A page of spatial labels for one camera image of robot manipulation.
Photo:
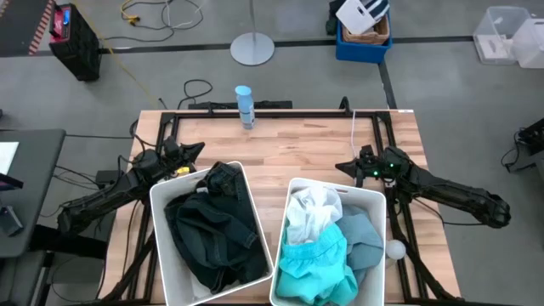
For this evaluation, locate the black case with red top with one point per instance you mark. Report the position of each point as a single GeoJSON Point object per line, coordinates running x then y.
{"type": "Point", "coordinates": [78, 47]}

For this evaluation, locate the navy white striped cloth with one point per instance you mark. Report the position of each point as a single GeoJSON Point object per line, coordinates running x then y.
{"type": "Point", "coordinates": [378, 7]}

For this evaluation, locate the black mat with striped edge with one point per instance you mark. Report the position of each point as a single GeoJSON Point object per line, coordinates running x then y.
{"type": "Point", "coordinates": [21, 25]}

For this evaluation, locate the white cardboard box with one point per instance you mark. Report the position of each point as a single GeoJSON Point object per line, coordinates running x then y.
{"type": "Point", "coordinates": [355, 17]}

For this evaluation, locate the blue plastic crate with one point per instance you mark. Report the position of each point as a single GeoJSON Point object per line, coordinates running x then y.
{"type": "Point", "coordinates": [361, 53]}

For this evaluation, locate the light blue spray bottle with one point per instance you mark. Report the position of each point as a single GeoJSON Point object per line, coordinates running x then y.
{"type": "Point", "coordinates": [245, 106]}

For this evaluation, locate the black power adapter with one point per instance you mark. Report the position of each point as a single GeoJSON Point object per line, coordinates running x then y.
{"type": "Point", "coordinates": [108, 177]}

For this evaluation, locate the clear plastic storage box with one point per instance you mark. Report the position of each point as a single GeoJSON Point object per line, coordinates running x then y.
{"type": "Point", "coordinates": [531, 47]}
{"type": "Point", "coordinates": [493, 42]}

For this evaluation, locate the dark green bag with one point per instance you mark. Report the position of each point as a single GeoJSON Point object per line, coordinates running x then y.
{"type": "Point", "coordinates": [332, 19]}

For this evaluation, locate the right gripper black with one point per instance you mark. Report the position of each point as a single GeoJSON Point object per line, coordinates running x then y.
{"type": "Point", "coordinates": [376, 163]}

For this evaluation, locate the white paper sheet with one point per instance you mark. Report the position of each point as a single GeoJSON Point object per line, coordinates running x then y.
{"type": "Point", "coordinates": [7, 157]}

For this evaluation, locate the dark green denim garment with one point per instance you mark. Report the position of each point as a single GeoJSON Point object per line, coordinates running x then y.
{"type": "Point", "coordinates": [212, 242]}

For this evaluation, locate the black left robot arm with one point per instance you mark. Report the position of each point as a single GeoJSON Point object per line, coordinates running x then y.
{"type": "Point", "coordinates": [106, 195]}

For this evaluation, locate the grey side desk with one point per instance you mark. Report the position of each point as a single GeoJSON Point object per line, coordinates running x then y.
{"type": "Point", "coordinates": [30, 204]}

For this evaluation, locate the light blue denim garment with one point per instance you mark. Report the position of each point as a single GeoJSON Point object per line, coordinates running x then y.
{"type": "Point", "coordinates": [361, 238]}

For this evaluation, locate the white woven plastic bin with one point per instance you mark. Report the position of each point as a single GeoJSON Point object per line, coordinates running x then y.
{"type": "Point", "coordinates": [376, 280]}
{"type": "Point", "coordinates": [170, 272]}

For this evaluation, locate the black aluminium table frame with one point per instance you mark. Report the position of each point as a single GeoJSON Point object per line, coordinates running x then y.
{"type": "Point", "coordinates": [297, 114]}

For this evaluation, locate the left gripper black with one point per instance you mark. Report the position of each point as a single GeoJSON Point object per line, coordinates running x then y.
{"type": "Point", "coordinates": [172, 155]}

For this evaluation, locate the dark tablet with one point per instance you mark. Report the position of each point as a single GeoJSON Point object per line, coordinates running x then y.
{"type": "Point", "coordinates": [10, 183]}

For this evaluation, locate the white ball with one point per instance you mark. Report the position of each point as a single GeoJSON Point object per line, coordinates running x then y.
{"type": "Point", "coordinates": [396, 250]}

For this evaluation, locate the teal garment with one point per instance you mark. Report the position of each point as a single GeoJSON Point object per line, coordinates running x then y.
{"type": "Point", "coordinates": [314, 272]}

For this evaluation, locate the white thin garment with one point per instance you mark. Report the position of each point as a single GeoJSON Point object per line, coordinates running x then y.
{"type": "Point", "coordinates": [312, 212]}

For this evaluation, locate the brown wicker basket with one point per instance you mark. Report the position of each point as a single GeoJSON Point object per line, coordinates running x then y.
{"type": "Point", "coordinates": [374, 35]}

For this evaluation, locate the grey phone stand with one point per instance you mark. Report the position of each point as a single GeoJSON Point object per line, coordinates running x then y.
{"type": "Point", "coordinates": [10, 221]}

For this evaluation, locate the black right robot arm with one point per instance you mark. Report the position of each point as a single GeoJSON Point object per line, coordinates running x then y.
{"type": "Point", "coordinates": [450, 195]}

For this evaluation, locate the grey floor lamp stand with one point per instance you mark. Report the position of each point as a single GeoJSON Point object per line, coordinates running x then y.
{"type": "Point", "coordinates": [252, 49]}

